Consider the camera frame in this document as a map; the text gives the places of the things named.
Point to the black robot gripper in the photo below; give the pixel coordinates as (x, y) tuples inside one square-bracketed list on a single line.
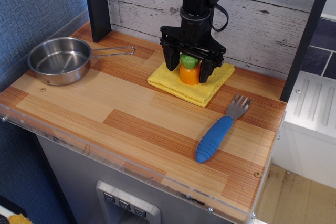
[(193, 38)]

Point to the orange bottle with green cap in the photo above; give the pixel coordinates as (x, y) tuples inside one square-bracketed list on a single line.
[(189, 70)]

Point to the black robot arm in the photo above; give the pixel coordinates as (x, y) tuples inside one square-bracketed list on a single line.
[(200, 8)]

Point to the folded yellow cloth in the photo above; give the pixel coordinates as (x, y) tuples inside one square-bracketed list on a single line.
[(199, 94)]

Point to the small steel pan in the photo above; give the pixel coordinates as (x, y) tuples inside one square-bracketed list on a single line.
[(65, 60)]

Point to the white ribbed cabinet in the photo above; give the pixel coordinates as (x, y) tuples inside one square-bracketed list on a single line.
[(306, 139)]

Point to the silver dispenser panel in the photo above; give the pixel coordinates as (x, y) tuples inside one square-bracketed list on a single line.
[(119, 206)]

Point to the yellow object bottom left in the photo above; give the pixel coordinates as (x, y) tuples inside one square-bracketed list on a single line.
[(18, 219)]

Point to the fork with blue handle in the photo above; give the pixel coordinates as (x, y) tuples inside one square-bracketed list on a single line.
[(214, 136)]

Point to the black vertical post right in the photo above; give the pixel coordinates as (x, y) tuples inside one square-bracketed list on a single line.
[(305, 40)]

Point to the black vertical post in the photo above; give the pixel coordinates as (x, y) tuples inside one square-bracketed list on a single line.
[(305, 40), (99, 18)]

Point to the black vertical post left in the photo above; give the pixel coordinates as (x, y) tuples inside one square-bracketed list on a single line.
[(99, 18)]

